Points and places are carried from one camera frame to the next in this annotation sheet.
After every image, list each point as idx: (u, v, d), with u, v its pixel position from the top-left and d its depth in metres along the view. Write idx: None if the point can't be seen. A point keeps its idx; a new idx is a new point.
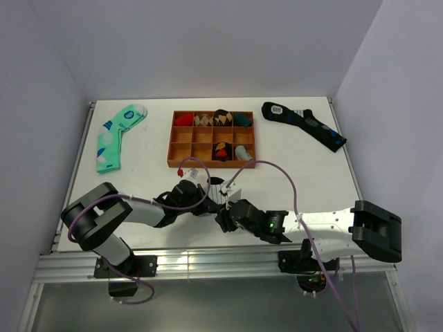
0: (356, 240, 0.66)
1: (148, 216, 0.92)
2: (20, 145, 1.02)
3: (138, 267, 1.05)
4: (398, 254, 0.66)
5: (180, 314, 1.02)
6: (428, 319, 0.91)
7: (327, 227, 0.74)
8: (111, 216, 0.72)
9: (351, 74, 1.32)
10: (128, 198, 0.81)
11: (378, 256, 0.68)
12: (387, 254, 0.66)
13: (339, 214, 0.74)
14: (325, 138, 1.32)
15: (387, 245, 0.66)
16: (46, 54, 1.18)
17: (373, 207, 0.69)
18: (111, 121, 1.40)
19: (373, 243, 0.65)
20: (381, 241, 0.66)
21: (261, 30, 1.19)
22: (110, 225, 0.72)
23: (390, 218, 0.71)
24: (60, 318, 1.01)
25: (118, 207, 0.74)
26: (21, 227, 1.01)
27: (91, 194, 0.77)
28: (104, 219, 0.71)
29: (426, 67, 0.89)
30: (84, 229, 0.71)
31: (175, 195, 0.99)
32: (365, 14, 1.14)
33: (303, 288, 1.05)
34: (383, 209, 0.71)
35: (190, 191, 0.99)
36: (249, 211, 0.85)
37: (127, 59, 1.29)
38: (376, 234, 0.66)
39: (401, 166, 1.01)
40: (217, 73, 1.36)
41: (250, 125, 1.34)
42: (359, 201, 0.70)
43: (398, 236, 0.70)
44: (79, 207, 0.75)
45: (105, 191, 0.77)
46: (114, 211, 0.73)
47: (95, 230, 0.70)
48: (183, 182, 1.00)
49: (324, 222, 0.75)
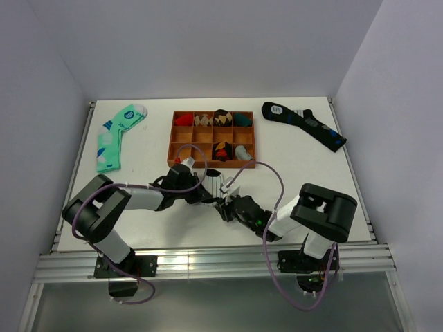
0: (292, 216, 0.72)
1: (147, 203, 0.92)
2: (20, 145, 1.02)
3: (137, 267, 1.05)
4: (338, 228, 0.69)
5: (180, 315, 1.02)
6: (427, 319, 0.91)
7: (284, 210, 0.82)
8: (112, 206, 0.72)
9: (351, 73, 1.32)
10: (124, 186, 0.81)
11: (322, 232, 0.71)
12: (327, 229, 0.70)
13: (293, 200, 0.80)
14: (324, 138, 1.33)
15: (323, 219, 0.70)
16: (46, 54, 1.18)
17: (316, 188, 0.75)
18: (111, 122, 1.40)
19: (307, 218, 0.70)
20: (318, 216, 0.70)
21: (261, 30, 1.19)
22: (113, 214, 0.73)
23: (336, 198, 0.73)
24: (61, 318, 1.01)
25: (119, 194, 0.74)
26: (22, 227, 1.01)
27: (87, 189, 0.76)
28: (106, 210, 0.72)
29: (425, 68, 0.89)
30: (91, 220, 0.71)
31: (172, 178, 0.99)
32: (366, 14, 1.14)
33: (303, 288, 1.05)
34: (329, 189, 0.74)
35: (185, 173, 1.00)
36: (252, 209, 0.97)
37: (127, 59, 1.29)
38: (313, 210, 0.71)
39: (400, 167, 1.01)
40: (218, 72, 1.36)
41: (250, 125, 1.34)
42: (304, 185, 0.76)
43: (345, 213, 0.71)
44: (79, 202, 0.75)
45: (100, 183, 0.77)
46: (115, 200, 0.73)
47: (100, 221, 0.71)
48: (177, 165, 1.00)
49: (285, 207, 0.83)
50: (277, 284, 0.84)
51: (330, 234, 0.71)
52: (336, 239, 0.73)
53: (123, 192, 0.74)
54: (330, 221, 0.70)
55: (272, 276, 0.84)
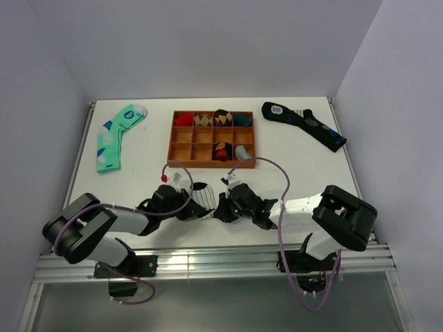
0: (315, 218, 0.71)
1: (131, 223, 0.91)
2: (20, 145, 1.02)
3: (137, 267, 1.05)
4: (359, 238, 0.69)
5: (181, 315, 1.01)
6: (427, 319, 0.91)
7: (300, 209, 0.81)
8: (95, 228, 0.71)
9: (351, 73, 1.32)
10: (111, 206, 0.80)
11: (340, 238, 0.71)
12: (348, 237, 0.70)
13: (313, 198, 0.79)
14: (324, 138, 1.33)
15: (345, 227, 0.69)
16: (46, 54, 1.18)
17: (341, 192, 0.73)
18: (111, 122, 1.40)
19: (330, 223, 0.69)
20: (340, 222, 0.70)
21: (261, 30, 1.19)
22: (95, 236, 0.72)
23: (360, 206, 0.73)
24: (61, 318, 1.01)
25: (106, 215, 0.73)
26: (22, 227, 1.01)
27: (71, 207, 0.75)
28: (88, 232, 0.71)
29: (426, 68, 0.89)
30: (77, 239, 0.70)
31: (156, 200, 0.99)
32: (366, 14, 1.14)
33: (303, 288, 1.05)
34: (354, 197, 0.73)
35: (170, 196, 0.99)
36: (246, 196, 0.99)
37: (127, 59, 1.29)
38: (337, 215, 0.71)
39: (401, 167, 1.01)
40: (218, 73, 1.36)
41: (250, 125, 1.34)
42: (330, 185, 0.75)
43: (365, 222, 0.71)
44: (63, 218, 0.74)
45: (86, 203, 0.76)
46: (98, 223, 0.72)
47: (83, 241, 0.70)
48: (162, 188, 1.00)
49: (297, 205, 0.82)
50: (293, 284, 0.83)
51: (347, 241, 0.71)
52: (349, 247, 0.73)
53: (109, 215, 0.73)
54: (352, 230, 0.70)
55: (287, 274, 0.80)
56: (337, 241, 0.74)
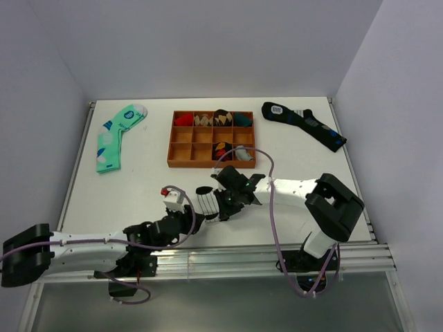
0: (306, 203, 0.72)
1: (98, 255, 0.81)
2: (19, 145, 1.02)
3: (138, 267, 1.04)
4: (345, 231, 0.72)
5: (180, 315, 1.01)
6: (426, 319, 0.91)
7: (290, 191, 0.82)
8: (25, 270, 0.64)
9: (351, 73, 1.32)
10: (60, 243, 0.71)
11: (327, 227, 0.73)
12: (335, 227, 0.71)
13: (306, 182, 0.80)
14: (324, 138, 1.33)
15: (336, 217, 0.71)
16: (45, 54, 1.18)
17: (336, 182, 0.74)
18: (111, 122, 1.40)
19: (322, 210, 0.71)
20: (331, 211, 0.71)
21: (261, 30, 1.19)
22: (26, 275, 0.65)
23: (351, 199, 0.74)
24: (61, 318, 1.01)
25: (39, 259, 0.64)
26: (22, 227, 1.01)
27: (22, 235, 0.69)
28: (19, 271, 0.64)
29: (425, 67, 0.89)
30: (8, 270, 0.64)
31: (152, 232, 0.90)
32: (365, 14, 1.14)
33: (302, 288, 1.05)
34: (347, 189, 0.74)
35: (167, 233, 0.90)
36: (228, 171, 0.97)
37: (127, 59, 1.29)
38: (329, 205, 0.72)
39: (400, 167, 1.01)
40: (217, 72, 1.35)
41: (250, 125, 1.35)
42: (326, 173, 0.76)
43: (352, 215, 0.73)
44: (14, 243, 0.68)
45: (34, 235, 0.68)
46: (30, 264, 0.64)
47: (11, 278, 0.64)
48: (165, 221, 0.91)
49: (289, 187, 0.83)
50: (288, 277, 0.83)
51: (331, 232, 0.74)
52: (333, 237, 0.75)
53: (41, 261, 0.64)
54: (340, 222, 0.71)
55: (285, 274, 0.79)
56: (322, 229, 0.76)
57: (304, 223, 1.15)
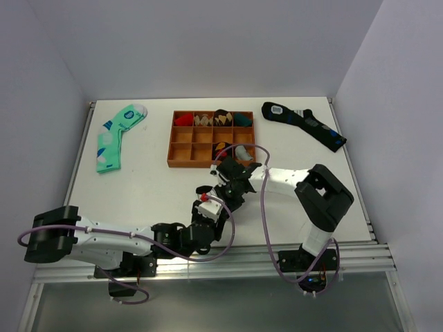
0: (297, 191, 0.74)
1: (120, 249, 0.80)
2: (19, 144, 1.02)
3: (138, 267, 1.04)
4: (331, 220, 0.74)
5: (180, 315, 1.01)
6: (426, 318, 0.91)
7: (283, 180, 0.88)
8: (45, 252, 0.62)
9: (351, 73, 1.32)
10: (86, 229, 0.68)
11: (314, 215, 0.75)
12: (322, 216, 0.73)
13: (300, 173, 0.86)
14: (324, 138, 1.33)
15: (322, 206, 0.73)
16: (45, 54, 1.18)
17: (327, 173, 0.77)
18: (111, 122, 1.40)
19: (311, 198, 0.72)
20: (320, 200, 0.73)
21: (261, 30, 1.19)
22: (46, 257, 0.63)
23: (340, 191, 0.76)
24: (61, 319, 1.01)
25: (61, 243, 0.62)
26: (22, 227, 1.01)
27: (52, 212, 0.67)
28: (39, 252, 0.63)
29: (425, 67, 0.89)
30: (33, 246, 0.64)
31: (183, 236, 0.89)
32: (365, 14, 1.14)
33: (303, 288, 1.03)
34: (338, 181, 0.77)
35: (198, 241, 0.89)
36: (226, 161, 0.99)
37: (128, 59, 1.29)
38: (318, 194, 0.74)
39: (399, 166, 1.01)
40: (218, 72, 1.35)
41: (250, 125, 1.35)
42: (319, 164, 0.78)
43: (339, 206, 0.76)
44: (43, 218, 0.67)
45: (61, 217, 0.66)
46: (50, 247, 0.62)
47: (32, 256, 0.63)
48: (200, 229, 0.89)
49: (283, 175, 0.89)
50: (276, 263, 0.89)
51: (318, 220, 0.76)
52: (318, 225, 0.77)
53: (62, 245, 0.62)
54: (327, 211, 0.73)
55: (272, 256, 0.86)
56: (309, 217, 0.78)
57: (304, 223, 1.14)
